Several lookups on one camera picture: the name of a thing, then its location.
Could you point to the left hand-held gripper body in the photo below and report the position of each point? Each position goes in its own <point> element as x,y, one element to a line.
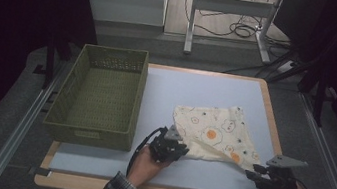
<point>165,148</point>

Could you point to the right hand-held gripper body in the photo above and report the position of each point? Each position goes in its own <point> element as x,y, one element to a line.
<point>278,181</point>

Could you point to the cream fried egg print cloth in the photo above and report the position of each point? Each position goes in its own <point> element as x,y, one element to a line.
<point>218,129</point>

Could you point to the green woven plastic basket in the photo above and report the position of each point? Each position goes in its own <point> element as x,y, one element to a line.
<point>102,98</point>

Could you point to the person's left hand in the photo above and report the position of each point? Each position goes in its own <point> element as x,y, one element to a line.
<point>143,168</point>

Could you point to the light blue table mat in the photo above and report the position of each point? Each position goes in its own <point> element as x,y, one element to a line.
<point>164,87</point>

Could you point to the black metal stand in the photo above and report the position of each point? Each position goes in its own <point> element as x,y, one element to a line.
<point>320,93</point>
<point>49,63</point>

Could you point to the white power strip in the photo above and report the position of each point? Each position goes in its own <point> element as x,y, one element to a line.
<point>286,67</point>

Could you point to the white metal desk frame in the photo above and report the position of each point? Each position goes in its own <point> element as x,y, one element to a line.
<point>233,5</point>

